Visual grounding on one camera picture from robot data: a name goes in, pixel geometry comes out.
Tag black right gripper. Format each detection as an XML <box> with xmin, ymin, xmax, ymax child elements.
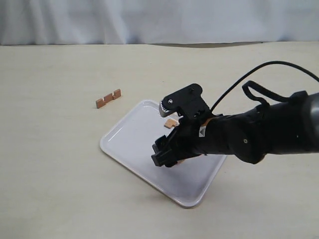
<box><xmin>151</xmin><ymin>109</ymin><xmax>269</xmax><ymax>167</ymax></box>

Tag light brown wooden block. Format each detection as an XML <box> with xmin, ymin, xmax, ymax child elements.
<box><xmin>164</xmin><ymin>119</ymin><xmax>179</xmax><ymax>129</ymax></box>

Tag notched wooden block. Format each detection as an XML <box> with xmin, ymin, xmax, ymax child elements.
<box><xmin>176</xmin><ymin>160</ymin><xmax>185</xmax><ymax>165</ymax></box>
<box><xmin>95</xmin><ymin>89</ymin><xmax>122</xmax><ymax>109</ymax></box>

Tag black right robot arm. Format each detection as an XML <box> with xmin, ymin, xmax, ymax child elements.
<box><xmin>151</xmin><ymin>92</ymin><xmax>319</xmax><ymax>167</ymax></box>

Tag white plastic tray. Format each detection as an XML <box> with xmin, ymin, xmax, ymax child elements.
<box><xmin>100</xmin><ymin>100</ymin><xmax>226</xmax><ymax>208</ymax></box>

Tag white backdrop curtain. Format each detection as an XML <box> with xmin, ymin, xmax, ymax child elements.
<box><xmin>0</xmin><ymin>0</ymin><xmax>319</xmax><ymax>45</ymax></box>

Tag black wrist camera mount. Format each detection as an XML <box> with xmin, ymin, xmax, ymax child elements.
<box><xmin>159</xmin><ymin>83</ymin><xmax>212</xmax><ymax>121</ymax></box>

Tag black camera cable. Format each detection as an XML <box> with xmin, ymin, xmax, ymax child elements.
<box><xmin>210</xmin><ymin>60</ymin><xmax>319</xmax><ymax>113</ymax></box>

